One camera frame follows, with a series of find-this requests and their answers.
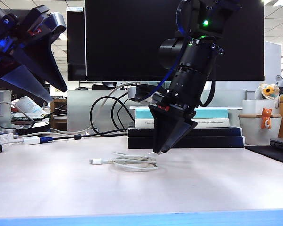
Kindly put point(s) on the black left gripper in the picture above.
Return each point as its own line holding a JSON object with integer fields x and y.
{"x": 26, "y": 23}

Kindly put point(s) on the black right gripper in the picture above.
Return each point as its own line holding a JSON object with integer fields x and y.
{"x": 177, "y": 109}

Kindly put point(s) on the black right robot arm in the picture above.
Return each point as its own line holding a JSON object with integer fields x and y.
{"x": 193, "y": 70}

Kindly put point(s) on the white rolled booklet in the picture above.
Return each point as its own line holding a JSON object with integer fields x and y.
{"x": 29, "y": 107}

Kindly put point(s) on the black book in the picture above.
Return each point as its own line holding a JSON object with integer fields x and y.
{"x": 214, "y": 142}
{"x": 214, "y": 131}

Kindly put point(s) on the white book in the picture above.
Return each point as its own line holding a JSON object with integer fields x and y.
{"x": 214, "y": 125}

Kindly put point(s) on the teal book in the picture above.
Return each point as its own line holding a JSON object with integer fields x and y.
{"x": 214, "y": 114}

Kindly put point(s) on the printed magazine stack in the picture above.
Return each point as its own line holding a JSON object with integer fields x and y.
{"x": 26, "y": 117}

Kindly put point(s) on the brown wooden shelf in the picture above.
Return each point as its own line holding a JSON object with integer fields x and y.
{"x": 59, "y": 113}

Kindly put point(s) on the silver teal monitor stand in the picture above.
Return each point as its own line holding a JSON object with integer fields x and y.
{"x": 221, "y": 108}

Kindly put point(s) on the black rounded device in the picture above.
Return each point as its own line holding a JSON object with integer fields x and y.
{"x": 33, "y": 128}

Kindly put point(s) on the white video adapter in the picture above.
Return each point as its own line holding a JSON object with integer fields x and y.
{"x": 31, "y": 140}

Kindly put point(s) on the white printed box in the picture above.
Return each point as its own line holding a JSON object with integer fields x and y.
{"x": 5, "y": 138}

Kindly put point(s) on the white blue label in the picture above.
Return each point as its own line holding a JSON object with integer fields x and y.
{"x": 75, "y": 9}

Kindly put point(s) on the black monitor base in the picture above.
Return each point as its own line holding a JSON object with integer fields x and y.
{"x": 108, "y": 86}

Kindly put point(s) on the white pot with wooden rim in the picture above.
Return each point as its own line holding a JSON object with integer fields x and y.
{"x": 252, "y": 131}

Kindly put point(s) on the white square container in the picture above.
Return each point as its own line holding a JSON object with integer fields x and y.
{"x": 250, "y": 106}

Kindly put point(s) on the large black AOC monitor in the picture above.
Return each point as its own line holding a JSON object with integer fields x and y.
{"x": 122, "y": 42}

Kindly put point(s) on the orange cat figurine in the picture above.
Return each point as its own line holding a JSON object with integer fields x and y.
{"x": 266, "y": 119}

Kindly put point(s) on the black desk mat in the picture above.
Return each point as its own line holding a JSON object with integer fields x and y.
{"x": 268, "y": 152}

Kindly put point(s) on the sunflower plush toy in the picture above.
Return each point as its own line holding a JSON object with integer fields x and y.
{"x": 270, "y": 90}

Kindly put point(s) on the grey laptop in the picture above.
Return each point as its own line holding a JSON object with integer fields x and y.
{"x": 281, "y": 142}

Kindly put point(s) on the white office partition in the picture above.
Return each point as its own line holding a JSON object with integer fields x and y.
{"x": 272, "y": 66}

